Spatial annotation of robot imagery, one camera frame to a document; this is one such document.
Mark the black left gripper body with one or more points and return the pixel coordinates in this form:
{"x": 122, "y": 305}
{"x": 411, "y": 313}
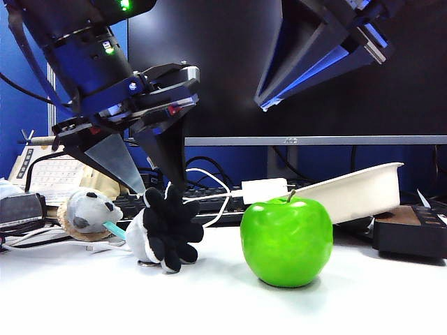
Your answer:
{"x": 157, "y": 94}

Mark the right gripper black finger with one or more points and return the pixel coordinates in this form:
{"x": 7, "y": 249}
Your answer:
{"x": 331, "y": 66}
{"x": 297, "y": 42}

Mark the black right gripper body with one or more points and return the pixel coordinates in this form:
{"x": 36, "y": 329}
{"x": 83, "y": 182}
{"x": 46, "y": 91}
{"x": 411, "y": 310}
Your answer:
{"x": 363, "y": 35}

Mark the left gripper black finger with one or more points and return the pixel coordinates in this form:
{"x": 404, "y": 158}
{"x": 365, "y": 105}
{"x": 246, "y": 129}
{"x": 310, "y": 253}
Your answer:
{"x": 167, "y": 150}
{"x": 115, "y": 160}

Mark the grey and black octopus plush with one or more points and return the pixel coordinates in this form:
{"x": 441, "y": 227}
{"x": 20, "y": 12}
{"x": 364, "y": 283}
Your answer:
{"x": 167, "y": 227}

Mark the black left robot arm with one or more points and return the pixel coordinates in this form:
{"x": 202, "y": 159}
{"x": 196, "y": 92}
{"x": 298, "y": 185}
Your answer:
{"x": 80, "y": 52}

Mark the black power brick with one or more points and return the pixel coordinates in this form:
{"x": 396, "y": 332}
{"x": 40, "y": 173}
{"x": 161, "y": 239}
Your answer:
{"x": 153, "y": 179}

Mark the grey seal plush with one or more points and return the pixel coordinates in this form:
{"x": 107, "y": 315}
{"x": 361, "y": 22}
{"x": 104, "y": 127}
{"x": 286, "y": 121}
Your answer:
{"x": 87, "y": 209}

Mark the black computer monitor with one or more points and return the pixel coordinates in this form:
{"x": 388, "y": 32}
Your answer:
{"x": 384, "y": 104}

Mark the beige desk calendar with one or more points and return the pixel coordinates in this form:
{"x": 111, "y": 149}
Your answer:
{"x": 49, "y": 171}

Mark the black keyboard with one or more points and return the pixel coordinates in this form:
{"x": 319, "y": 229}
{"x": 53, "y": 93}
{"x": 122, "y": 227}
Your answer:
{"x": 209, "y": 207}

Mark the white charger adapter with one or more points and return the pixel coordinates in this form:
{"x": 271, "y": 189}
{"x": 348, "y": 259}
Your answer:
{"x": 262, "y": 190}

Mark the black rectangular case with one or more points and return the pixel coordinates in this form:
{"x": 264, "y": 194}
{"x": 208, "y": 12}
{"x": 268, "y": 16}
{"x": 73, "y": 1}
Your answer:
{"x": 21, "y": 209}

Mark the white tissue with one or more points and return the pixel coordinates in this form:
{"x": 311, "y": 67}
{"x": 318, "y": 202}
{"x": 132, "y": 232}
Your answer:
{"x": 8, "y": 188}

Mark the grey monitor stand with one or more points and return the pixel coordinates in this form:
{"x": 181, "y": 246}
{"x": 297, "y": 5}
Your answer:
{"x": 279, "y": 164}

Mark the white paper tray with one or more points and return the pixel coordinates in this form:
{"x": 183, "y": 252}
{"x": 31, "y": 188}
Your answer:
{"x": 356, "y": 195}

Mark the green apple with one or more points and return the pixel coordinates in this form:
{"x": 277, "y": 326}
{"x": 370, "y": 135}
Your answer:
{"x": 286, "y": 244}

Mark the white paper sheet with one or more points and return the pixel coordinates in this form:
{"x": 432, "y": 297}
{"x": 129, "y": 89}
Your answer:
{"x": 423, "y": 199}

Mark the black box with wooden top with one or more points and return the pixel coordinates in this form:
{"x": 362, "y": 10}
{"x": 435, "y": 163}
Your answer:
{"x": 408, "y": 237}

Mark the aluminium partition post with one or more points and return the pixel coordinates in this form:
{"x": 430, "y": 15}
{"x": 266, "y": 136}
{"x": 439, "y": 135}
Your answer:
{"x": 51, "y": 118}

